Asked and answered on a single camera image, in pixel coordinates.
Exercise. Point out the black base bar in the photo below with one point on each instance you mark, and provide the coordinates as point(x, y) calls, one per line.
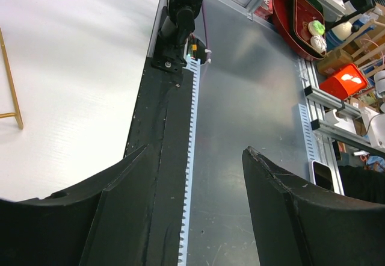
point(161, 120)

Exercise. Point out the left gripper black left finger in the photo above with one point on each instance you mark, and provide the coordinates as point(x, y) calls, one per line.
point(103, 220)

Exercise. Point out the gold wire wine glass rack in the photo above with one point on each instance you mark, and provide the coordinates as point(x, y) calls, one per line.
point(16, 113)

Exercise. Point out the grey slotted cable duct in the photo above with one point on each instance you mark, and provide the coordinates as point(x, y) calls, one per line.
point(194, 66)

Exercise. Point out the smartphone on frame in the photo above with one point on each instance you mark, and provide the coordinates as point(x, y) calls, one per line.
point(320, 175)

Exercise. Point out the red black lacquer tray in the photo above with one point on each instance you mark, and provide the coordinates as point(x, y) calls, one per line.
point(291, 19)

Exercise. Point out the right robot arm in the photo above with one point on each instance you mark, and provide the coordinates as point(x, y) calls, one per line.
point(176, 25)

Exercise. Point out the orange plastic box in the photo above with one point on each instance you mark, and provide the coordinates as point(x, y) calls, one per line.
point(346, 82)

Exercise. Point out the side grey cable duct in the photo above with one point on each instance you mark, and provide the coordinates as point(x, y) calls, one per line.
point(310, 143)

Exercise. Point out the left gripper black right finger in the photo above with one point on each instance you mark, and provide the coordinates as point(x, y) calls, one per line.
point(296, 222)

